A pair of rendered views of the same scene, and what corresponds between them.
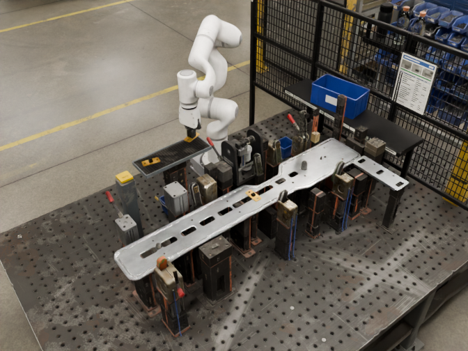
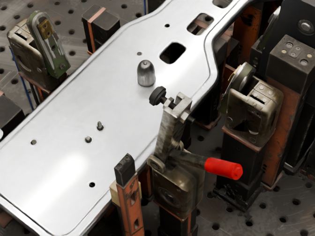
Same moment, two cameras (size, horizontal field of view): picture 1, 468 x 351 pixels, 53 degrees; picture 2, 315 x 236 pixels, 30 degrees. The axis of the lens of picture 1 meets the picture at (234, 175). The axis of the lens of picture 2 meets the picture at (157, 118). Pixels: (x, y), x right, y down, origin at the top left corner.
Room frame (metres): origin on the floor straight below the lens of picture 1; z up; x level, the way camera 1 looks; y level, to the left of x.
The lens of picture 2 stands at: (2.51, -0.48, 1.84)
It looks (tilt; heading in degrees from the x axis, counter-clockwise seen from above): 57 degrees down; 168
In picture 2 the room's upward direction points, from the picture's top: 3 degrees counter-clockwise
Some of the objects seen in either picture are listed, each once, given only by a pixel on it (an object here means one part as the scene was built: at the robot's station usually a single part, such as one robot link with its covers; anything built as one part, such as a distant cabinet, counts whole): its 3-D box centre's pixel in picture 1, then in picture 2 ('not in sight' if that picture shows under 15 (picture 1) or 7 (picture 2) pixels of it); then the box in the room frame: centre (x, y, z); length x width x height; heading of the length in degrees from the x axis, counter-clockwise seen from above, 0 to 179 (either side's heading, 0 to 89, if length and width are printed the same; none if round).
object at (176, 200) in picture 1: (178, 221); not in sight; (1.62, 0.27, 0.90); 0.13 x 0.10 x 0.41; 37
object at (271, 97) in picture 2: (271, 170); (246, 149); (2.02, -0.21, 0.88); 0.11 x 0.09 x 0.37; 37
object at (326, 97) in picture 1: (339, 95); not in sight; (2.46, -0.63, 1.10); 0.30 x 0.17 x 0.13; 47
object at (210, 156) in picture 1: (217, 147); not in sight; (2.24, 0.09, 0.89); 0.19 x 0.19 x 0.18
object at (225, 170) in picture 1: (223, 194); not in sight; (1.83, 0.05, 0.89); 0.13 x 0.11 x 0.38; 37
